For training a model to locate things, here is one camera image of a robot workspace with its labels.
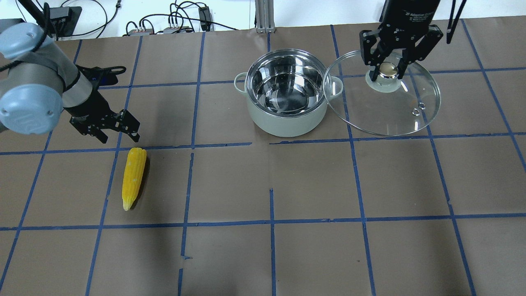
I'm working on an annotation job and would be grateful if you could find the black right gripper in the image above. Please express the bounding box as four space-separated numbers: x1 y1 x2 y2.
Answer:
359 0 443 82

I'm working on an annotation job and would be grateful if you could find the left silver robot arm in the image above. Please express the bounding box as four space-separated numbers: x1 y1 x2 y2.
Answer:
0 22 140 143

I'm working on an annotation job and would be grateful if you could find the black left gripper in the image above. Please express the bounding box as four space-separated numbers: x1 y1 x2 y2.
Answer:
65 90 140 143

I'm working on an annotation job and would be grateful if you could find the brown paper table mat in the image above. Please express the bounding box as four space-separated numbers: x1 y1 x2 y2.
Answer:
1 16 525 296

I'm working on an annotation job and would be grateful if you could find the yellow corn cob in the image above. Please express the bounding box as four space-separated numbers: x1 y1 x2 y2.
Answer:
121 147 147 210

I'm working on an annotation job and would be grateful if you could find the aluminium frame post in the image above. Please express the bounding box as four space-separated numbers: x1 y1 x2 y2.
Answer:
255 0 276 34

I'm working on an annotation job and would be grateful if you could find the usb hub board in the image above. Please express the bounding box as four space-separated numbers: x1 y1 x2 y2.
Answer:
162 26 195 34
126 28 154 36

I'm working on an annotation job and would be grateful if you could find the pale green cooking pot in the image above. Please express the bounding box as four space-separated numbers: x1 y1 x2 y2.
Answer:
234 49 344 137

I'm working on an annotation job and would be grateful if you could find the black power adapter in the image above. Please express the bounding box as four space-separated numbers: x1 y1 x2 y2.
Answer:
198 6 212 32

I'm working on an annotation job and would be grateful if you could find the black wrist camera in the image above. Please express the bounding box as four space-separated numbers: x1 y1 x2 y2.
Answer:
77 65 127 89

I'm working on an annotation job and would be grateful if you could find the glass pot lid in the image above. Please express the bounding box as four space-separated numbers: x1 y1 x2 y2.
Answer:
323 50 441 136

